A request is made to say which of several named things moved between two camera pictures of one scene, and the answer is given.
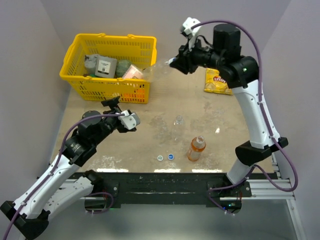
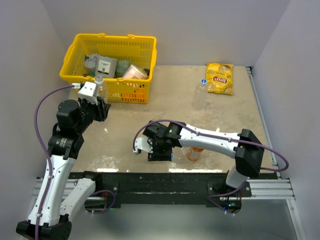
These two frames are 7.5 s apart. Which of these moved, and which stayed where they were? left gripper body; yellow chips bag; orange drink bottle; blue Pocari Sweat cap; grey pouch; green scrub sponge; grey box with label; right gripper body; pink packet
Moved: blue Pocari Sweat cap; left gripper body; right gripper body
Stayed: grey box with label; orange drink bottle; green scrub sponge; pink packet; yellow chips bag; grey pouch
